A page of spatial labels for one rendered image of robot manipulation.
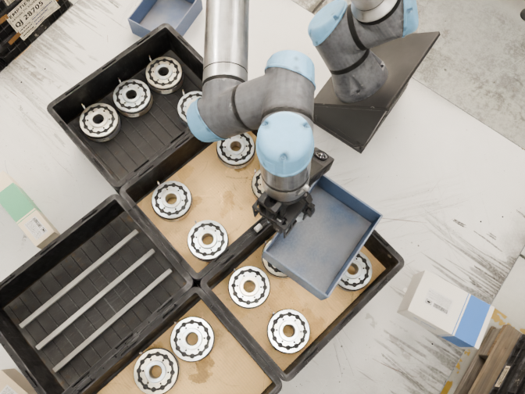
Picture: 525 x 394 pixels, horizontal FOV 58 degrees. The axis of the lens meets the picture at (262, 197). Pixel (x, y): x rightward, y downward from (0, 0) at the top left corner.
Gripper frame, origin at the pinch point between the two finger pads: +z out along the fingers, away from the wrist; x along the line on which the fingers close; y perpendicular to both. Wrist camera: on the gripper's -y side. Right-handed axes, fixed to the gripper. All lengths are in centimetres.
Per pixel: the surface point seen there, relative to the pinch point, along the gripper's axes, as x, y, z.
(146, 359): -11, 42, 25
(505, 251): 47, -42, 48
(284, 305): 6.7, 12.0, 30.4
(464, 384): 74, -17, 120
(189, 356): -3.5, 35.4, 26.1
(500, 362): 78, -30, 108
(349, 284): 16.4, -1.7, 28.6
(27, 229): -60, 38, 29
